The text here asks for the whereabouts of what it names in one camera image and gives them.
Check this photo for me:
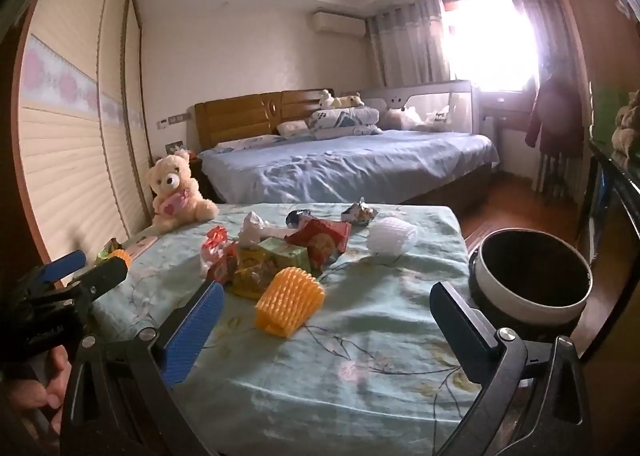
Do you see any red white plastic bag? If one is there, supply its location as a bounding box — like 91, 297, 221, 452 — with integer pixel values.
200, 225, 238, 286

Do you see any yellow snack wrapper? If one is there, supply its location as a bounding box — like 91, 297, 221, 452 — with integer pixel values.
229, 248, 279, 300

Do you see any white foam fruit net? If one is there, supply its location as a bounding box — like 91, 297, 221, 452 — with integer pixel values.
367, 217, 418, 256

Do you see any orange foam fruit net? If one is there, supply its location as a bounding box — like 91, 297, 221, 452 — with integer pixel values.
255, 267, 326, 338

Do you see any green juice carton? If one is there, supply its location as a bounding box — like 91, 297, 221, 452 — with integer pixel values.
258, 237, 311, 272

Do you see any white tissue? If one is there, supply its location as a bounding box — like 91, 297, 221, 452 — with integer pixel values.
238, 211, 296, 247

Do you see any silver snack wrapper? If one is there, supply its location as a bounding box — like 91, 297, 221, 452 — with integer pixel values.
341, 197, 378, 227

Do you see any red snack bag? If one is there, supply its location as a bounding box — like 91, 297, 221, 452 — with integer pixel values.
285, 218, 352, 271

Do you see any blue plastic wrapper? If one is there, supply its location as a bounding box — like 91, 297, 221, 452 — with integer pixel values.
285, 209, 314, 229

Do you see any white round trash bin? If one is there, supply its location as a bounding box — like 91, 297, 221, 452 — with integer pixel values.
469, 228, 593, 331

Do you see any person's left hand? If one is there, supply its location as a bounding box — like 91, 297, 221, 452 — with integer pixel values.
8, 346, 72, 439

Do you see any small carrot toy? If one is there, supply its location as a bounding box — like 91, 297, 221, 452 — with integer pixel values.
96, 237, 132, 268

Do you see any cream teddy bear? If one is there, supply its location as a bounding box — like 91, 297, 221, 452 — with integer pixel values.
148, 150, 219, 235

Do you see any dark wooden nightstand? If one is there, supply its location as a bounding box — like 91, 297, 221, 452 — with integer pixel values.
190, 156, 222, 204

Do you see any large blue bed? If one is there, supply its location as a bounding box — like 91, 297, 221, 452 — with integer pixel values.
198, 130, 499, 204

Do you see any white radiator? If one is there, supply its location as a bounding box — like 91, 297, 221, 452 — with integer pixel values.
533, 153, 573, 204

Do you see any black tv cabinet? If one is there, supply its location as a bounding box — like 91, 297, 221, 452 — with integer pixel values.
576, 139, 639, 293

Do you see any dark red hanging coat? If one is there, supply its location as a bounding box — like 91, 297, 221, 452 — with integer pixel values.
525, 72, 584, 158

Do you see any wooden headboard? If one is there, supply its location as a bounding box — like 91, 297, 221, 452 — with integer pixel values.
194, 89, 322, 151

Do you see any white pillow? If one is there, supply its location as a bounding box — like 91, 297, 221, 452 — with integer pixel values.
277, 119, 311, 140

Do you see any brown plush toy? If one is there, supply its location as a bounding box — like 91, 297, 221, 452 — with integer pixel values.
612, 90, 640, 158

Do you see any folded blue white quilt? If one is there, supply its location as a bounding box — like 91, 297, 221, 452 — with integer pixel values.
307, 106, 382, 140

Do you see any plush dog toy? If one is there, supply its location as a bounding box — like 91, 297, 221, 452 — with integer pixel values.
319, 89, 364, 110

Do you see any grey curtain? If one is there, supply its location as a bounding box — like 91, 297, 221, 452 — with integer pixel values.
367, 0, 451, 88

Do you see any grey crib guard rail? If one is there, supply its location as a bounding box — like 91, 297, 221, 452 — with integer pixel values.
360, 80, 480, 133

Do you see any wall air conditioner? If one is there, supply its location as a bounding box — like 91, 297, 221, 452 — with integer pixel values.
311, 12, 367, 38

